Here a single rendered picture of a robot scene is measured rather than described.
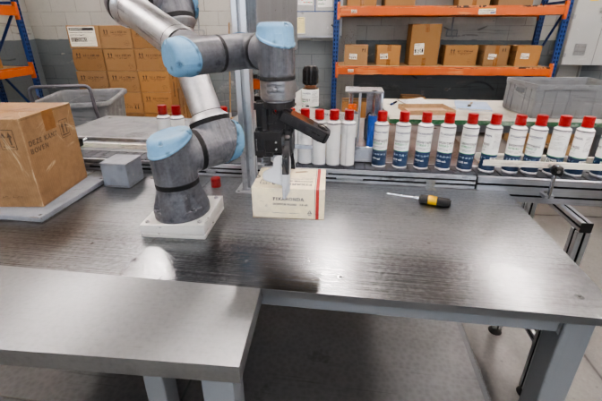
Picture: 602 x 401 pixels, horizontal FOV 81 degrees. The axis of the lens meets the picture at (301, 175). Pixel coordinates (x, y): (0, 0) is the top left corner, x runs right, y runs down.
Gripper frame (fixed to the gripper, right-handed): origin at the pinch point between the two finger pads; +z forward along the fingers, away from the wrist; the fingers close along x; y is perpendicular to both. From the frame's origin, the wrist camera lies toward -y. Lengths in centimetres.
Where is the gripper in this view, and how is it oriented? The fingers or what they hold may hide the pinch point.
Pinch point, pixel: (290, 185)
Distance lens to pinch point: 83.4
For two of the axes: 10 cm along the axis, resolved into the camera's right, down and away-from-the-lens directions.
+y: -10.0, -0.1, 0.8
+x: -0.8, 3.8, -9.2
